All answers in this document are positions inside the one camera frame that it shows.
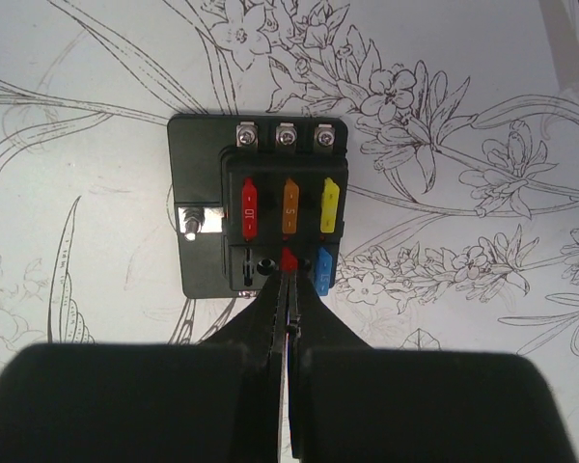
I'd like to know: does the yellow blade fuse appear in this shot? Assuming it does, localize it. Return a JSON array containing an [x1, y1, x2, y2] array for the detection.
[[319, 177, 341, 233]]

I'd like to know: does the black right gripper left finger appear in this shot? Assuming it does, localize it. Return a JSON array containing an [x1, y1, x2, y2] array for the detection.
[[0, 272, 289, 462]]

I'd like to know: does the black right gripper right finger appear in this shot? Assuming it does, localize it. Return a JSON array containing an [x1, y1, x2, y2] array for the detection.
[[288, 272, 575, 462]]

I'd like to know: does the red blade fuse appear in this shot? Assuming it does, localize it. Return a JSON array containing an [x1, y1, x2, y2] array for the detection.
[[241, 177, 258, 240], [280, 247, 298, 273]]

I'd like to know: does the black fuse box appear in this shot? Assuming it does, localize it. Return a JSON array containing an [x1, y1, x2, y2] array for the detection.
[[167, 114, 348, 299]]

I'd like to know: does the orange blade fuse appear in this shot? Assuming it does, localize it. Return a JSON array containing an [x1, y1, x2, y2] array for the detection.
[[282, 178, 299, 234]]

